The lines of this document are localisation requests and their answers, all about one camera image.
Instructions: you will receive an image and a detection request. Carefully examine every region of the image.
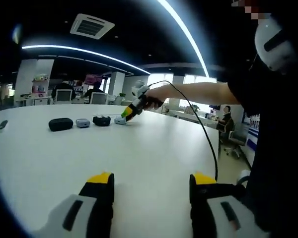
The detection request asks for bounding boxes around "person's black shirt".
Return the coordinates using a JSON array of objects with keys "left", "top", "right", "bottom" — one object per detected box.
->
[{"left": 227, "top": 14, "right": 298, "bottom": 234}]

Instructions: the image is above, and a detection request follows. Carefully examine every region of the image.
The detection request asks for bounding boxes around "bright office window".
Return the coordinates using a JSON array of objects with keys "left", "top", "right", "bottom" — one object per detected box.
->
[{"left": 146, "top": 73, "right": 218, "bottom": 111}]

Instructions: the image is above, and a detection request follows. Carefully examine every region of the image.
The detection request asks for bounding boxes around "white mesh office chair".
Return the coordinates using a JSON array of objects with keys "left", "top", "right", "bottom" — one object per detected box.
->
[
  {"left": 90, "top": 92, "right": 109, "bottom": 105},
  {"left": 56, "top": 89, "right": 73, "bottom": 103}
]

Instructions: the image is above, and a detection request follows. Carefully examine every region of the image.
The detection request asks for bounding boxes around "purple screen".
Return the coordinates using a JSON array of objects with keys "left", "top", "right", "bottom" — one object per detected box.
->
[{"left": 85, "top": 73, "right": 104, "bottom": 85}]

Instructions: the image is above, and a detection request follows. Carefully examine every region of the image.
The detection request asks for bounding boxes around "blue and white wall board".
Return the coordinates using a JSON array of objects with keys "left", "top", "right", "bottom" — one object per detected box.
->
[{"left": 242, "top": 109, "right": 260, "bottom": 151}]

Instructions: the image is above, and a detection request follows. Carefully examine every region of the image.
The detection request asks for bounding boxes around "long curved ceiling light strip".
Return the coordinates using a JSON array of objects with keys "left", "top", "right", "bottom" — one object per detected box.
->
[{"left": 157, "top": 0, "right": 211, "bottom": 78}]

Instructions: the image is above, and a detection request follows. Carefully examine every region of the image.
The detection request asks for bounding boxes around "white chest-worn device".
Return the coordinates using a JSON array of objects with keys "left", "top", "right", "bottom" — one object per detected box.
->
[{"left": 254, "top": 16, "right": 298, "bottom": 72}]

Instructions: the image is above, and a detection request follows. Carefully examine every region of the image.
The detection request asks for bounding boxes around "lilac earbud case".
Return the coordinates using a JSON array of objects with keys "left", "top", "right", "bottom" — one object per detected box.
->
[{"left": 75, "top": 118, "right": 91, "bottom": 128}]

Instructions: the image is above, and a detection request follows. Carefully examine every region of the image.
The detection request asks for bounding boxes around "short curved ceiling light strip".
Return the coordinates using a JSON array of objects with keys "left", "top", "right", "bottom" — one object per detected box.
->
[{"left": 21, "top": 45, "right": 151, "bottom": 74}]

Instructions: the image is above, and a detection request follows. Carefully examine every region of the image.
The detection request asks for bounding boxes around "white table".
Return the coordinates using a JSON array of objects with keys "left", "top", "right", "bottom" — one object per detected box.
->
[{"left": 0, "top": 104, "right": 221, "bottom": 238}]

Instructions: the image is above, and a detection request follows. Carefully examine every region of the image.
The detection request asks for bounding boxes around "black googly-eyed earbud case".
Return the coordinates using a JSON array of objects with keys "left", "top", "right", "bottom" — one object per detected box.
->
[{"left": 92, "top": 115, "right": 112, "bottom": 126}]

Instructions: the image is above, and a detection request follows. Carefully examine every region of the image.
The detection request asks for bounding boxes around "black oval earbud case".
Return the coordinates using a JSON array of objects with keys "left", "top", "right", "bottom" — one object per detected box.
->
[{"left": 48, "top": 118, "right": 74, "bottom": 131}]

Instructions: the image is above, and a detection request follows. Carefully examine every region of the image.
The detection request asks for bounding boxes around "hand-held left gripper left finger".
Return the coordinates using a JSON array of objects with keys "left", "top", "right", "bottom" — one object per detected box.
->
[{"left": 32, "top": 171, "right": 115, "bottom": 238}]

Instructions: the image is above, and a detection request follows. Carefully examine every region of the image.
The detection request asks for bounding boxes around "shelf with colourful items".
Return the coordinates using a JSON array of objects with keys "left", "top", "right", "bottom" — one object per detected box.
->
[{"left": 31, "top": 73, "right": 50, "bottom": 99}]

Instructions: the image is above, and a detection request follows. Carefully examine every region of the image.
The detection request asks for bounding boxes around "white partition panel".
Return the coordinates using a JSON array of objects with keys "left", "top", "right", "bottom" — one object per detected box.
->
[{"left": 14, "top": 59, "right": 55, "bottom": 102}]

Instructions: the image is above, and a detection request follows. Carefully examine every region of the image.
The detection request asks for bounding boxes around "person's right hand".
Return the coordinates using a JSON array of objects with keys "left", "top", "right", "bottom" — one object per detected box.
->
[{"left": 147, "top": 85, "right": 167, "bottom": 110}]

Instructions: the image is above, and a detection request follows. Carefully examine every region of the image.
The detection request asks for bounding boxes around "ceiling air conditioner vent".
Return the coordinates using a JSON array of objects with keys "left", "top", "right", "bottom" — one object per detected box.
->
[{"left": 70, "top": 13, "right": 115, "bottom": 40}]

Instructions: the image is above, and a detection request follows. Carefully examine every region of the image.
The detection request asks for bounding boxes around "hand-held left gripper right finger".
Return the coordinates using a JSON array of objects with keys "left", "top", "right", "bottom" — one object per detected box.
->
[{"left": 189, "top": 172, "right": 270, "bottom": 238}]

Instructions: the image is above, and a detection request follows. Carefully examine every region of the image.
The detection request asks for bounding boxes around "grey wheeled office chair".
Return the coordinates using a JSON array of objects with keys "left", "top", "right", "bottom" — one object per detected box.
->
[{"left": 223, "top": 123, "right": 249, "bottom": 159}]

